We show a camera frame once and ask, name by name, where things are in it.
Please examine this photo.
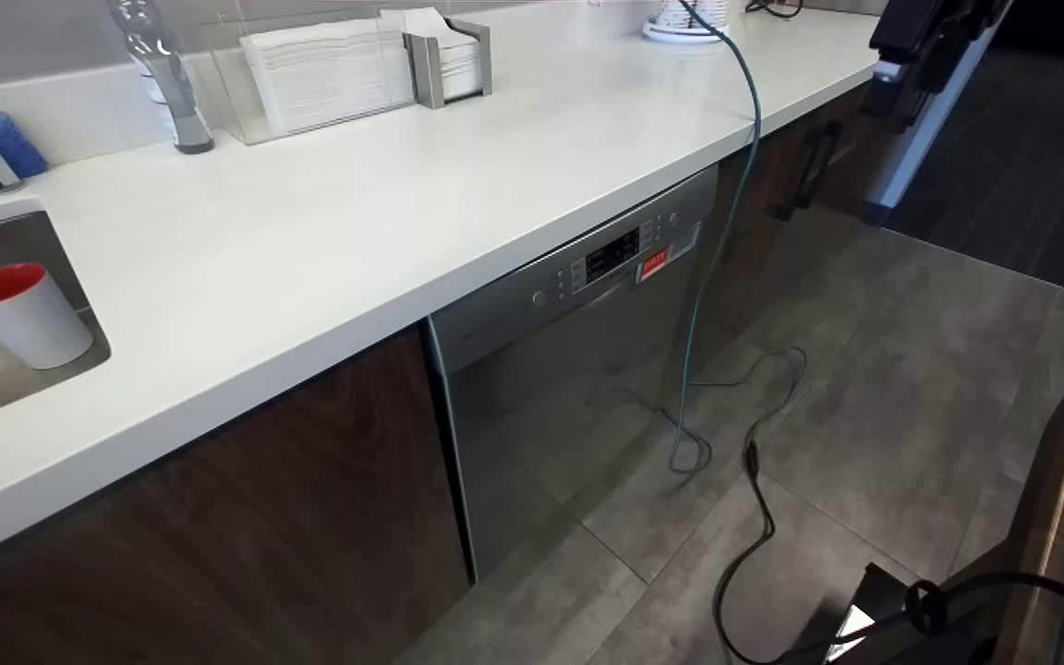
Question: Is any dark wood left cabinet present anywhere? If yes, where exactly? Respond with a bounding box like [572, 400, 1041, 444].
[0, 329, 470, 665]

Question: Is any dark wood cabinet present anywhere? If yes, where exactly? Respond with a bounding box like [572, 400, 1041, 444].
[0, 329, 470, 665]
[689, 78, 897, 373]

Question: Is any stainless steel dishwasher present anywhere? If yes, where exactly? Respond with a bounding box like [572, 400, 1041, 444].
[427, 168, 718, 578]

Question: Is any teal cable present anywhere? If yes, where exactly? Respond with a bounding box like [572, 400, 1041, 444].
[661, 0, 769, 476]

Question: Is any clear plastic bottle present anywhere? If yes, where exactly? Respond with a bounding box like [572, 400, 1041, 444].
[107, 0, 214, 155]

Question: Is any stainless steel sink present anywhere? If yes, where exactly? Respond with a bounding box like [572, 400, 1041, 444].
[0, 210, 109, 406]

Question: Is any dark wood right cabinet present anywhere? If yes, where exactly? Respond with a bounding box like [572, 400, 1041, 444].
[689, 78, 897, 373]

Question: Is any grey metal napkin holder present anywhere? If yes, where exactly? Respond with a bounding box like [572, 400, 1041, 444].
[404, 15, 492, 105]

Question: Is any white cup red inside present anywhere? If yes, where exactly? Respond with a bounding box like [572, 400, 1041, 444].
[0, 263, 91, 368]

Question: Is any black cable on floor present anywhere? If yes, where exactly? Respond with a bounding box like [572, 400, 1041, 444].
[626, 343, 878, 665]

